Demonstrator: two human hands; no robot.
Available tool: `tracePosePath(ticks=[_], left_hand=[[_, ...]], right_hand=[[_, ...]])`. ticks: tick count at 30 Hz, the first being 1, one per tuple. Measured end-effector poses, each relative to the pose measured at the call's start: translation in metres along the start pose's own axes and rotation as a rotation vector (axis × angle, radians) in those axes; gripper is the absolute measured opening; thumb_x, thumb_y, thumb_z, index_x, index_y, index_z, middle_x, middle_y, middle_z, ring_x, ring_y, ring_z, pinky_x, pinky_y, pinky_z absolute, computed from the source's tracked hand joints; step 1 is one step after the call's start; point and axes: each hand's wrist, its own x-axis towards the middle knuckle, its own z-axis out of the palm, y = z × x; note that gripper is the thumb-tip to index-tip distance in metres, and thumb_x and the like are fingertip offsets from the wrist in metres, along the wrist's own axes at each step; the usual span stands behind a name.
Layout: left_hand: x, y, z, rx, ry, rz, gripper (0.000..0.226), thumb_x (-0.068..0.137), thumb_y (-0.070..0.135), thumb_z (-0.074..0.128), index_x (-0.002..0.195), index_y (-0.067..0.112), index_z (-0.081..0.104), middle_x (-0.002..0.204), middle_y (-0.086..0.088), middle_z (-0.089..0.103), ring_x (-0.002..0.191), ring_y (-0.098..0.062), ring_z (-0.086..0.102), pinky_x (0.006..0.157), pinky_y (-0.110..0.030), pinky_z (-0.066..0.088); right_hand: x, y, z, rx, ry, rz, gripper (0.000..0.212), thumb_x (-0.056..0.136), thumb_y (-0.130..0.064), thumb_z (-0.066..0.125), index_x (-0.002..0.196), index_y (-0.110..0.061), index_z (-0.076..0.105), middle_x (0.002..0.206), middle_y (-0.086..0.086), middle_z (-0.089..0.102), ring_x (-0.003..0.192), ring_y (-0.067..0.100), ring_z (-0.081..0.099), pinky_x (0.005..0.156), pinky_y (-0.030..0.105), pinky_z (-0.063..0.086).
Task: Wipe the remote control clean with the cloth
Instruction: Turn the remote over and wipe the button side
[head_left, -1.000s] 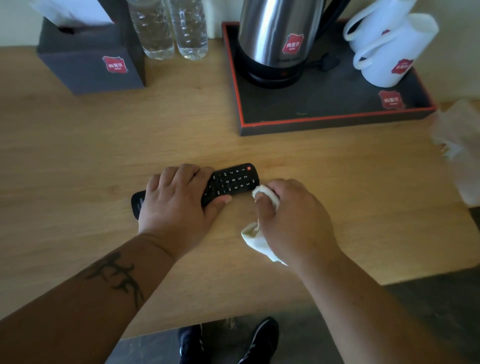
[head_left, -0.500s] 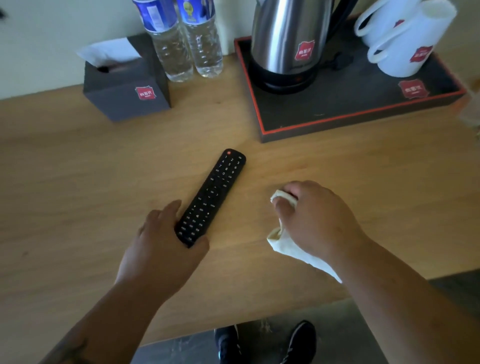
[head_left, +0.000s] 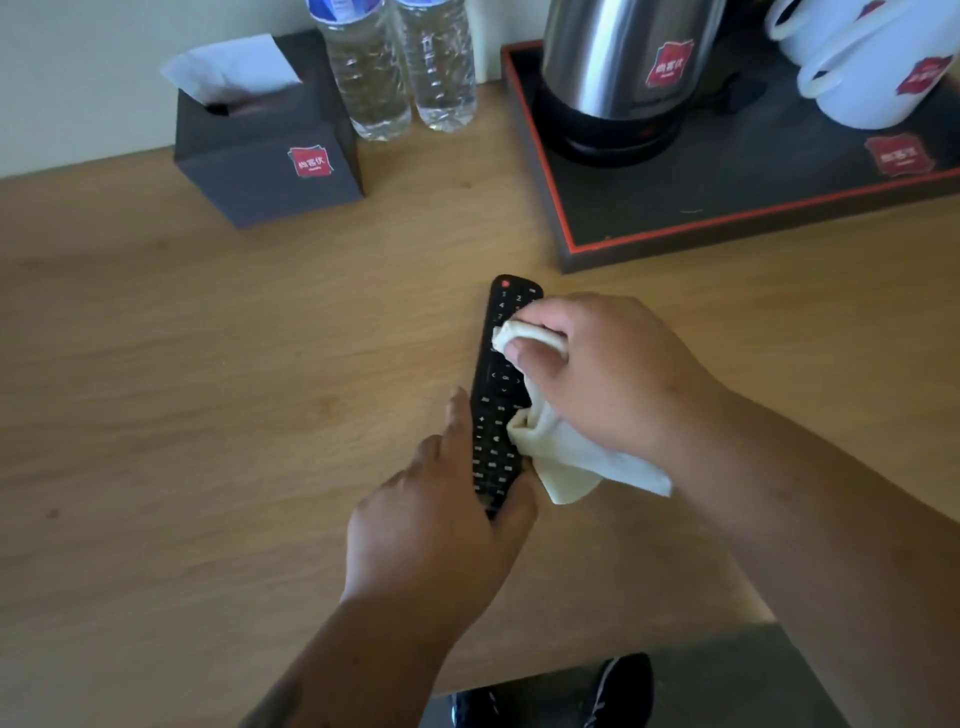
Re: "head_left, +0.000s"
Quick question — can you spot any black kettle base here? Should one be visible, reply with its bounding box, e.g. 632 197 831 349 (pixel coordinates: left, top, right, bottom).
530 82 685 169

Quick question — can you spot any pale yellow cloth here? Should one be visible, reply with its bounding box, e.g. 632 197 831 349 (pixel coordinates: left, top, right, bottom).
491 320 674 506

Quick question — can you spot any white tissue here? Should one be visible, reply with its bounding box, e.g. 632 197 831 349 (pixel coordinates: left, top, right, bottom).
160 33 303 106

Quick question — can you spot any person's right forearm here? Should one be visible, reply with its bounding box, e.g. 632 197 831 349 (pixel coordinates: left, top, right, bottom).
659 389 960 728

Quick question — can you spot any person's black shoe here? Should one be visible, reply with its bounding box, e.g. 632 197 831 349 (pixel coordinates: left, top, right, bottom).
449 686 504 728
581 652 655 728

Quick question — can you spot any steel electric kettle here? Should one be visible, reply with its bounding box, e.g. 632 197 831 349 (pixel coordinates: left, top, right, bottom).
541 0 729 121

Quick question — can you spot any person's right black shoe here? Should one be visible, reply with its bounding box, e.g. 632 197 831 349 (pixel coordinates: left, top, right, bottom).
581 652 655 728

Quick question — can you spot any white paper card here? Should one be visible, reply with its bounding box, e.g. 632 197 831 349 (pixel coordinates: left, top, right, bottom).
466 0 553 85

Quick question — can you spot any dark grey tissue box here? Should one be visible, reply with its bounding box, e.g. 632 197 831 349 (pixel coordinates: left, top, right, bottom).
173 29 366 229

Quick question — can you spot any person's right hand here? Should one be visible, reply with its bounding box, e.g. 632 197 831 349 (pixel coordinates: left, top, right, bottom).
503 292 733 470

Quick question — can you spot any white mug red label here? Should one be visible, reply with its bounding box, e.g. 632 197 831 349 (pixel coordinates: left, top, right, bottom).
796 0 960 130
764 0 886 65

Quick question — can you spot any clear water bottle blue label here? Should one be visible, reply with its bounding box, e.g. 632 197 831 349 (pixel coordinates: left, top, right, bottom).
304 0 413 142
393 0 479 134

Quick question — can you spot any black power plug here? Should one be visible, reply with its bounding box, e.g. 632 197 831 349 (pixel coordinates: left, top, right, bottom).
708 71 768 115

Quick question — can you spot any person's left hand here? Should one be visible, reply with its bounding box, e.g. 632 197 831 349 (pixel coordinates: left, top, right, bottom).
341 386 540 646

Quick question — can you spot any black tray with red rim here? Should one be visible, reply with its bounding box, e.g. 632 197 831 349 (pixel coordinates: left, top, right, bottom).
500 29 960 275

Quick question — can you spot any person's left black shoe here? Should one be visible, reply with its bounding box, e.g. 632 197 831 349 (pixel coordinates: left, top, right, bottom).
449 686 504 728

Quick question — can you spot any black remote control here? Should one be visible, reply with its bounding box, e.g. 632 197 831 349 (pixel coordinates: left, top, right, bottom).
469 274 545 521

